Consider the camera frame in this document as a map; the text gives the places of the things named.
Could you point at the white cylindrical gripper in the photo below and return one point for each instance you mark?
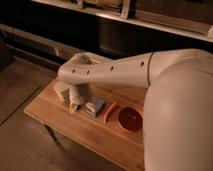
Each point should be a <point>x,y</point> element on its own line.
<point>78,94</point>

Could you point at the beige ceramic cup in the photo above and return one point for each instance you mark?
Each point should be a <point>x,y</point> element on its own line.
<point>62,91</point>

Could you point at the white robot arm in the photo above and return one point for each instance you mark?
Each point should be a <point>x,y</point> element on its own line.
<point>178,107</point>

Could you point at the blue sponge block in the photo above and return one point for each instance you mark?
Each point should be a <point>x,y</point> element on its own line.
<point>94,106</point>

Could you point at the wooden table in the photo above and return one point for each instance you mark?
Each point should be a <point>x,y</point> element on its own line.
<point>106,139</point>

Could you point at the red round bowl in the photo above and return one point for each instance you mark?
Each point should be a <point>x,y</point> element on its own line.
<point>130,119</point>

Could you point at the metal shelf rail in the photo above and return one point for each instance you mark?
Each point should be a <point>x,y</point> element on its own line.
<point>190,18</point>

